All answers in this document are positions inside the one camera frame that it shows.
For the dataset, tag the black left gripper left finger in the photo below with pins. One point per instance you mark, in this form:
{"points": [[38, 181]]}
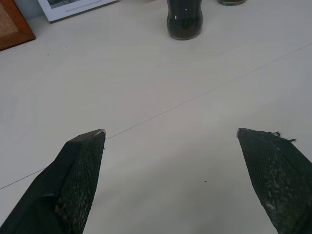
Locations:
{"points": [[61, 185]]}

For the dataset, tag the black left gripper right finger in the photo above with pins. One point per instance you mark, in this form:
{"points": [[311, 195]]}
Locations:
{"points": [[280, 175]]}

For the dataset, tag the wood framed cork board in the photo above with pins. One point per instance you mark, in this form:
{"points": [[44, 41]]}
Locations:
{"points": [[14, 24]]}

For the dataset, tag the graphic design book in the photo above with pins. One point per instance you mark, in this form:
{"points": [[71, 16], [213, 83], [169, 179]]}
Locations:
{"points": [[73, 7]]}

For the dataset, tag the glass cola bottle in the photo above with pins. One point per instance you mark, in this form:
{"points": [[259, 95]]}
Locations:
{"points": [[184, 24], [231, 2]]}

